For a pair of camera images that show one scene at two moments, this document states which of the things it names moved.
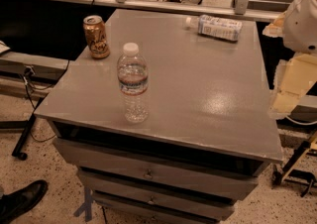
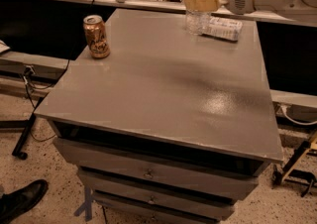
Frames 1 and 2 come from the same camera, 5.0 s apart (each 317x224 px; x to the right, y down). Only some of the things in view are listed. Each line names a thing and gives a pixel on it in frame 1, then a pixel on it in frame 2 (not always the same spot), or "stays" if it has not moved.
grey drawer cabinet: x=206 y=138 stays
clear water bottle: x=133 y=76 to x=198 y=22
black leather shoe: x=15 y=203 stays
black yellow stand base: x=287 y=173 stays
